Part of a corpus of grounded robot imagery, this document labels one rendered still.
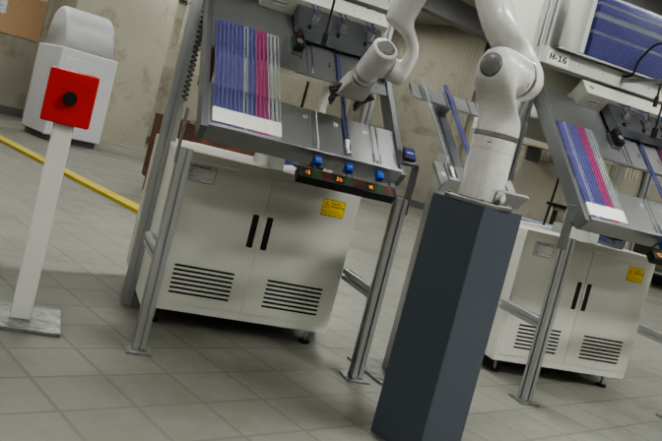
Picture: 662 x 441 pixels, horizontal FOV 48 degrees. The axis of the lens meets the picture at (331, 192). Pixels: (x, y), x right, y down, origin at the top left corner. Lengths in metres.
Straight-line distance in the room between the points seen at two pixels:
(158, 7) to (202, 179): 8.91
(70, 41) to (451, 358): 7.44
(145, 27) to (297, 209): 8.81
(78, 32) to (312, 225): 6.63
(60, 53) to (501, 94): 7.27
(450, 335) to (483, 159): 0.47
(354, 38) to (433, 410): 1.38
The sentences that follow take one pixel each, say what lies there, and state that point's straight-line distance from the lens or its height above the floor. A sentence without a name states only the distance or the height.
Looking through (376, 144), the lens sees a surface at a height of 0.80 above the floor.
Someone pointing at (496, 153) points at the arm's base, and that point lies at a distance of 2.04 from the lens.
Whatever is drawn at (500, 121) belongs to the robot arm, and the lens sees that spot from 2.04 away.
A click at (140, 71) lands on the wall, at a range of 11.33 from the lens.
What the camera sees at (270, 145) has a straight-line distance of 2.31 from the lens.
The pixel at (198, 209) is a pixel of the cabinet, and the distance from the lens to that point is 2.61.
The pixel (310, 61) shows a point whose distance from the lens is 2.67.
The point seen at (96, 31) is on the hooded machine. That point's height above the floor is 1.33.
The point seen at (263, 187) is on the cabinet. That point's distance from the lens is 2.64.
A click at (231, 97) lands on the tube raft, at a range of 2.37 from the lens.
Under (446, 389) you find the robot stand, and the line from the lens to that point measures 2.09.
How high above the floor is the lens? 0.76
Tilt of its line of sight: 4 degrees down
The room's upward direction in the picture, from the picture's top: 14 degrees clockwise
